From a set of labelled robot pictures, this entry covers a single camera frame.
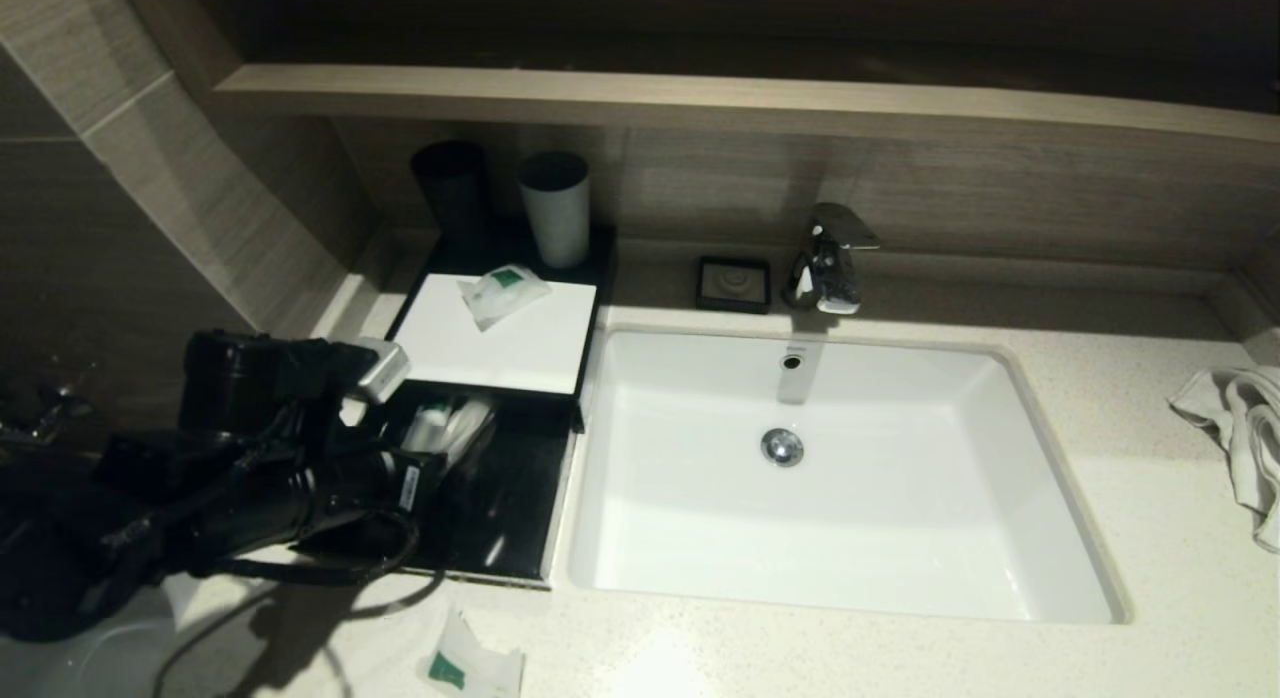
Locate long clear toothbrush packet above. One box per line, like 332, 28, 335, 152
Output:
440, 398, 498, 471
400, 400, 453, 455

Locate black sliding drawer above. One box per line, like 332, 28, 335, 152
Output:
300, 383, 583, 592

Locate small clear packet green label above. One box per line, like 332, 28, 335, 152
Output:
457, 264, 553, 333
418, 608, 525, 698

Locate black plastic cup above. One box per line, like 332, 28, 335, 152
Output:
410, 140, 493, 269

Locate grey cup with dark rim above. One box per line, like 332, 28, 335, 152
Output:
517, 151, 591, 270

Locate grey rounded bathroom fixture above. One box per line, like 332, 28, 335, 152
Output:
0, 588, 191, 698

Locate chrome drain stopper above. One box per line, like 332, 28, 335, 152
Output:
760, 428, 805, 469

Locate black square soap dish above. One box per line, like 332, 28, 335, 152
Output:
696, 255, 772, 314

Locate white ceramic sink basin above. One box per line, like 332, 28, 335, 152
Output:
568, 323, 1135, 625

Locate chrome faucet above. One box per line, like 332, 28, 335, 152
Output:
781, 202, 883, 316

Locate light wooden shelf ledge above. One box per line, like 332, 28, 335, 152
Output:
210, 63, 1280, 144

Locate white towel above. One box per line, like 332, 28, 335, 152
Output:
1170, 366, 1280, 554

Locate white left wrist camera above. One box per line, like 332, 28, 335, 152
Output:
350, 338, 411, 405

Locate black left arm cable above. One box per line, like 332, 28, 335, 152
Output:
190, 508, 423, 589

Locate chrome wall valve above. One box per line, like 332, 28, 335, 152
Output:
0, 378, 86, 444

